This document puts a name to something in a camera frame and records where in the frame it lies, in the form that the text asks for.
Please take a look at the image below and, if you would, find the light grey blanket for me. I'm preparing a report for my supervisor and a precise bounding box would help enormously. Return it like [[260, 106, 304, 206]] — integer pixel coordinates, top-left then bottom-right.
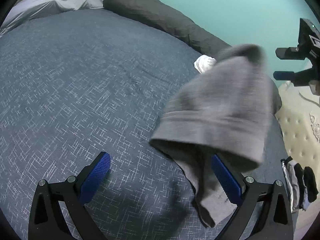
[[1, 0, 103, 36]]

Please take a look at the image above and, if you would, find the long dark grey pillow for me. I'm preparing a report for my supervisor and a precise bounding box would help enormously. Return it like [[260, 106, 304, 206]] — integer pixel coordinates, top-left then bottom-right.
[[102, 0, 283, 113]]

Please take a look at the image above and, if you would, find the grey quilted sweatshirt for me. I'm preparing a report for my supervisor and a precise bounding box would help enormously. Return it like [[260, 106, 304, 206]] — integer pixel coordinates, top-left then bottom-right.
[[150, 44, 272, 228]]

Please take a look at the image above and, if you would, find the cream tufted headboard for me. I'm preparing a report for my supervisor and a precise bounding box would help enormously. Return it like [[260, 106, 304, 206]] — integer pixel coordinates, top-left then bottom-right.
[[274, 80, 320, 170]]

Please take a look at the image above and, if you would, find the person's right hand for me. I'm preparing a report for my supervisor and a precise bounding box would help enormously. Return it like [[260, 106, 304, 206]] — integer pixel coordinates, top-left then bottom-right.
[[309, 80, 320, 96]]

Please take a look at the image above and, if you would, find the white t-shirt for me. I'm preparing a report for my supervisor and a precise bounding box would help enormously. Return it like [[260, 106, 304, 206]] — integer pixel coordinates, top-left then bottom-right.
[[194, 55, 216, 74]]

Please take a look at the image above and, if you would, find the blue patterned bed sheet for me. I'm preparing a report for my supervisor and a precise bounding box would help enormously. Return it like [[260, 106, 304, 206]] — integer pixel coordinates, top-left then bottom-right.
[[0, 8, 298, 240]]

